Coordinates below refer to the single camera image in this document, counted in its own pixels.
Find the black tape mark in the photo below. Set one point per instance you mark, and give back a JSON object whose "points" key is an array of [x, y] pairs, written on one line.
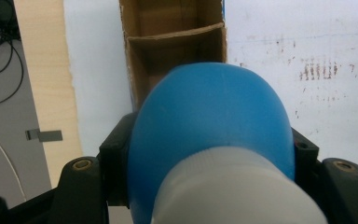
{"points": [[48, 135]]}

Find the blue cardboard box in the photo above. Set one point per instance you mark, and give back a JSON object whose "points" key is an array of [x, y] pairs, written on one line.
{"points": [[174, 49]]}

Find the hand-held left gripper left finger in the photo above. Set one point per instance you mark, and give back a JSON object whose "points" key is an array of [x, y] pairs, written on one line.
{"points": [[115, 155]]}

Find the white paper sheet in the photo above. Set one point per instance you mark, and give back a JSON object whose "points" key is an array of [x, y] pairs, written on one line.
{"points": [[292, 77]]}

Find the blue bottle with white cap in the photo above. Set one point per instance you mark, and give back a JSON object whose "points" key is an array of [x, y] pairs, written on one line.
{"points": [[211, 130]]}

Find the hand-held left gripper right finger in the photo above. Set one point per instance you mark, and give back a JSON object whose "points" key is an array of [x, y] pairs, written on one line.
{"points": [[304, 155]]}

